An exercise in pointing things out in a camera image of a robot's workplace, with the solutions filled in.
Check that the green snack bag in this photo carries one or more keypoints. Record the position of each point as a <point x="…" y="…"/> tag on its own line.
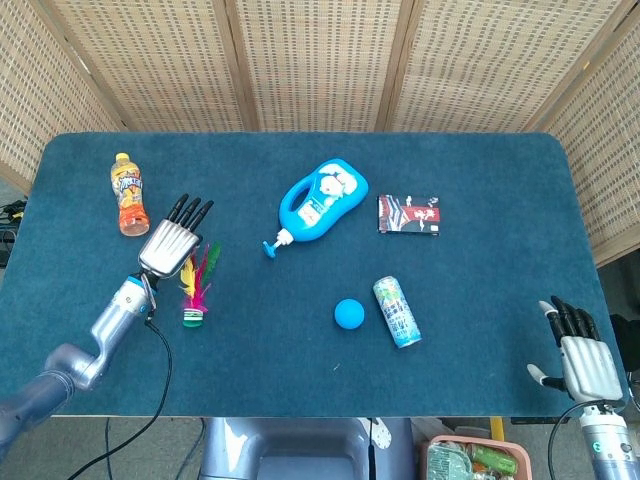
<point x="445" y="462"/>

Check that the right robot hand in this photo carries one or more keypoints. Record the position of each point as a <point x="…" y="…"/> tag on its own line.
<point x="587" y="360"/>

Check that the green bottle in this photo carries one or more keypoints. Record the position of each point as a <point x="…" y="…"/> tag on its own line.
<point x="492" y="457"/>

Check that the feather shuttlecock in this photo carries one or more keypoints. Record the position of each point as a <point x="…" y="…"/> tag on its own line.
<point x="197" y="295"/>

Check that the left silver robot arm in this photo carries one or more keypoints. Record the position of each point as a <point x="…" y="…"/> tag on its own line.
<point x="80" y="350"/>

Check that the woven folding screen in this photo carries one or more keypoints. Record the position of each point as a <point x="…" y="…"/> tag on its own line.
<point x="320" y="60"/>

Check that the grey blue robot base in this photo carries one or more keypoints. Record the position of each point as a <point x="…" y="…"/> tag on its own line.
<point x="300" y="447"/>

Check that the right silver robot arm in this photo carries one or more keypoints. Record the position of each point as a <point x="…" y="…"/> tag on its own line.
<point x="607" y="445"/>

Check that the pink basket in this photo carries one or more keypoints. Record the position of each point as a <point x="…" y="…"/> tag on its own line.
<point x="525" y="450"/>

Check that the blue ball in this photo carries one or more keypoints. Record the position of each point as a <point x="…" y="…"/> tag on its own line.
<point x="349" y="314"/>

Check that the orange juice bottle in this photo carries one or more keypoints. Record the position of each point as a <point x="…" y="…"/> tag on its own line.
<point x="129" y="196"/>

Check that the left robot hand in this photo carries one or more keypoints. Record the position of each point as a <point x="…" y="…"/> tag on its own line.
<point x="170" y="242"/>

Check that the blue detergent jug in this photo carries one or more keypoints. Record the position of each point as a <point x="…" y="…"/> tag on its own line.
<point x="320" y="200"/>

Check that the red black card box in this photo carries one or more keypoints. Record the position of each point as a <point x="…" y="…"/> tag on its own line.
<point x="409" y="215"/>

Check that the printed drink can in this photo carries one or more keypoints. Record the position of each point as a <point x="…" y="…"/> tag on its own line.
<point x="396" y="312"/>

